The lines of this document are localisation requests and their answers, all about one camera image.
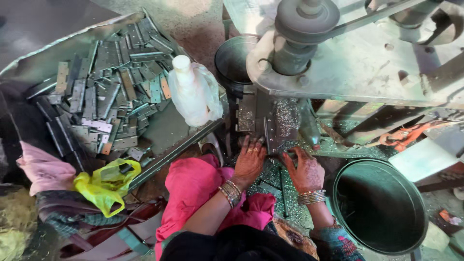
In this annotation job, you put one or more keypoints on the person's right hand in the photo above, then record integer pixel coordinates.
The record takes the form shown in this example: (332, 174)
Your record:
(306, 172)

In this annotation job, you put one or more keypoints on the person's left hand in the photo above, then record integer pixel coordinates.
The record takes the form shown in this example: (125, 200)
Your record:
(250, 163)

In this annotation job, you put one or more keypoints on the person's right fingers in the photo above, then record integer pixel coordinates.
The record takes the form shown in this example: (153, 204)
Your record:
(295, 157)

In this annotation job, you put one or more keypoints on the person's left fingers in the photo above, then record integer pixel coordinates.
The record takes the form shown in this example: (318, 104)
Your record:
(253, 147)

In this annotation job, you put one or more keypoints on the grey metal hinge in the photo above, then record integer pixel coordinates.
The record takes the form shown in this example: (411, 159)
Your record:
(268, 139)

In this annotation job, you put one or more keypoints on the gold finger rings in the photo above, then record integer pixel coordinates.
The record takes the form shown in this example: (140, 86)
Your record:
(253, 149)

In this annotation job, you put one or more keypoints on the pile of metal shavings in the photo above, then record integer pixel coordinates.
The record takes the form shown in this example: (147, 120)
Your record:
(286, 188)

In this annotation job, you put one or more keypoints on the dirty plastic bottle red cap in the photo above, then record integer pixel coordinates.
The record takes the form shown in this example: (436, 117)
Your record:
(309, 125)

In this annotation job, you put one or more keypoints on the black metal rod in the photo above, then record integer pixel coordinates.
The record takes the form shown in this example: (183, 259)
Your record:
(284, 195)

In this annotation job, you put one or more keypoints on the metal hinge among shavings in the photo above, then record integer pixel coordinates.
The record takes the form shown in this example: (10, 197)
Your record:
(270, 188)

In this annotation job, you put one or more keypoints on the stack of right wrist bangles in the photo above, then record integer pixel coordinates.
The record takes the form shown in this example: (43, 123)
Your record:
(311, 197)

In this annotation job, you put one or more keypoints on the stack of wrist bangles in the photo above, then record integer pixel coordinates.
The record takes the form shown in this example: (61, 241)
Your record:
(311, 197)
(231, 192)

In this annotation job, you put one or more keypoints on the stack of left wrist bangles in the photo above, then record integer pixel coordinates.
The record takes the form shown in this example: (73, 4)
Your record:
(231, 192)

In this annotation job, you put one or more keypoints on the magenta garment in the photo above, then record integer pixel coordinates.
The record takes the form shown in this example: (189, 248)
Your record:
(195, 188)

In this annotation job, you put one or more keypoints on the white plastic bottle in bag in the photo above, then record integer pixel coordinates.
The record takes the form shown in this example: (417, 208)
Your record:
(192, 92)

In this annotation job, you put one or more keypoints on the sheet metal tray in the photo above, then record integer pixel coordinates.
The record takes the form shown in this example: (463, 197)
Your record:
(170, 137)

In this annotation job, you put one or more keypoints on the small round metal bucket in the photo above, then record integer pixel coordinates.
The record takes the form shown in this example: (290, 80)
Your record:
(232, 61)

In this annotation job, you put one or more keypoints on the large round metal bucket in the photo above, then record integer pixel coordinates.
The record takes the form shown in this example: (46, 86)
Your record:
(379, 206)

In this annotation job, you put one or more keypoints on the orange cloth rag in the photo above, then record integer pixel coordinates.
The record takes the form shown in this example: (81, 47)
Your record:
(402, 136)

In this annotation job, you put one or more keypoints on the drill press machine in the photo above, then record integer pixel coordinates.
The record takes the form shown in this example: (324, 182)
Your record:
(355, 61)

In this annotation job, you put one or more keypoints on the yellow plastic bag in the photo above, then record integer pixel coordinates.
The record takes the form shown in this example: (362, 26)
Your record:
(105, 186)

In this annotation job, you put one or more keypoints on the pile of metal hinges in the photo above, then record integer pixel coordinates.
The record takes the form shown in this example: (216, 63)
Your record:
(108, 90)

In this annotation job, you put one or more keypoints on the checked fabric bag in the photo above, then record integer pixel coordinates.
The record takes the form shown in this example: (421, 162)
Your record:
(79, 217)

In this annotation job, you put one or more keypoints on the pink cloth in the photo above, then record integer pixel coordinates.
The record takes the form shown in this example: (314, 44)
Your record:
(45, 170)

